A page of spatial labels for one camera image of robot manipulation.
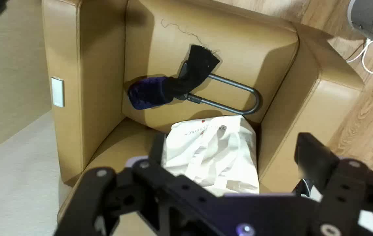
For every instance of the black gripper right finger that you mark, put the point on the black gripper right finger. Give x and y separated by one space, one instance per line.
334 184

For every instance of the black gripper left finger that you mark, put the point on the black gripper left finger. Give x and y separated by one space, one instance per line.
95 192

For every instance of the black navy sock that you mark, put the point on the black navy sock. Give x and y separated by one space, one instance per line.
194 66

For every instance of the white canvas tote bag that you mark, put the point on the white canvas tote bag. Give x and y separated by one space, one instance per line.
212 153

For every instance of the grey metal u-lock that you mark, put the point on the grey metal u-lock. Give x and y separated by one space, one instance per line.
255 103

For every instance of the brown leather armchair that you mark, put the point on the brown leather armchair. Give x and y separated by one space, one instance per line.
238 48

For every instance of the grey white rounded device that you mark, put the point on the grey white rounded device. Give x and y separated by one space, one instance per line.
370 18

